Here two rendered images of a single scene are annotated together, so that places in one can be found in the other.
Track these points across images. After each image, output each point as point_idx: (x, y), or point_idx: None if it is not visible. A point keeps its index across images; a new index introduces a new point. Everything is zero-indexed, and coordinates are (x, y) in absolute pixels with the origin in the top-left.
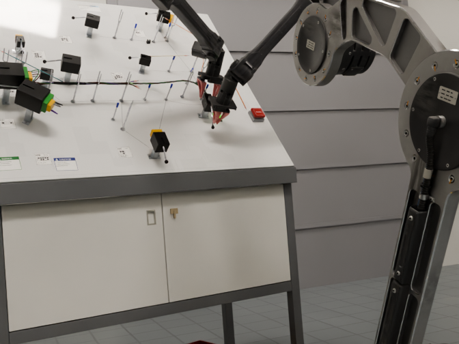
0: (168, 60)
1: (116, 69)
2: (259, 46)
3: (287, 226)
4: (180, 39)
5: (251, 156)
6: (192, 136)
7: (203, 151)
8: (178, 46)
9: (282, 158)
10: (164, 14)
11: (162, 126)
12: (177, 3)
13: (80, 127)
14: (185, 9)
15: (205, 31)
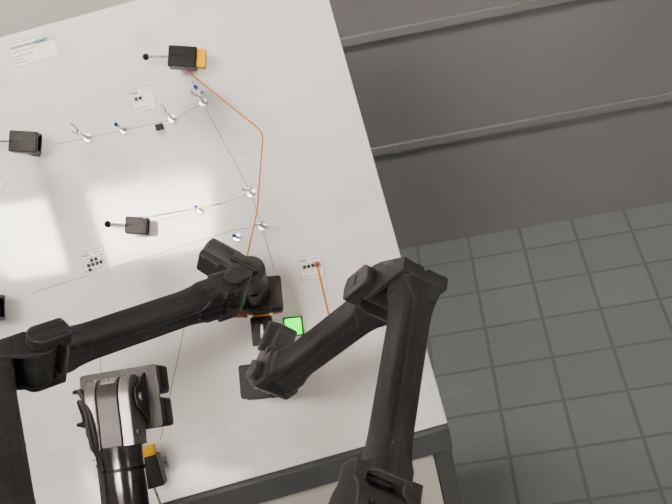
0: (202, 172)
1: (91, 240)
2: (289, 364)
3: (443, 495)
4: (236, 83)
5: (354, 419)
6: (235, 394)
7: (254, 429)
8: (229, 111)
9: (423, 407)
10: (182, 62)
11: (176, 382)
12: (80, 364)
13: (27, 424)
14: (106, 352)
15: (182, 323)
